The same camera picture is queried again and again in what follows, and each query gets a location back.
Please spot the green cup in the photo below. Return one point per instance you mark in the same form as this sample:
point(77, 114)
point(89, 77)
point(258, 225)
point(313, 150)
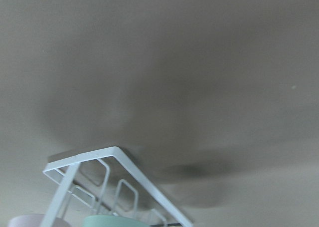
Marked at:
point(111, 221)

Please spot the white cup rack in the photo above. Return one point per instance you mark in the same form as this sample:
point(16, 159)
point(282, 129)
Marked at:
point(108, 182)

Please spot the pink cup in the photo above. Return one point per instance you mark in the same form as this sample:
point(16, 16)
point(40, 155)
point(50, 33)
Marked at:
point(34, 220)

